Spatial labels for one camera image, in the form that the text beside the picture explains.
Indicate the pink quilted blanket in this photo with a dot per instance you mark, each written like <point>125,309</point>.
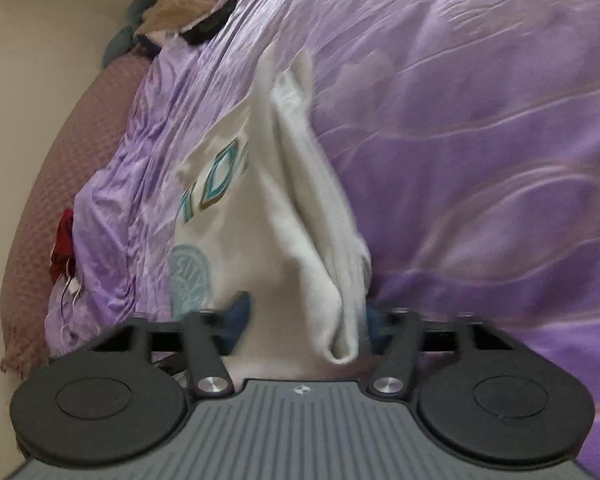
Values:
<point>85,143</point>

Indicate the teal cloth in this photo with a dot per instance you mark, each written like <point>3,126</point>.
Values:
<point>124,40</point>

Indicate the purple bedspread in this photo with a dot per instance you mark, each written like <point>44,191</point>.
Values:
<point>466,134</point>

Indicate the white Nevada sweatshirt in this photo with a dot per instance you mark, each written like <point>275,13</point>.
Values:
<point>263,212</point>

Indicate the dark object at bedhead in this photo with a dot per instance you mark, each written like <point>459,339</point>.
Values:
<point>207,28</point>

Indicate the red cloth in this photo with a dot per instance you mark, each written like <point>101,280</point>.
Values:
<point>62,258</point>

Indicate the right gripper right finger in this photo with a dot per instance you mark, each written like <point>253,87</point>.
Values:
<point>400,336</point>

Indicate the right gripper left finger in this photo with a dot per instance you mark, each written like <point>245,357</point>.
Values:
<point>195,344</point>

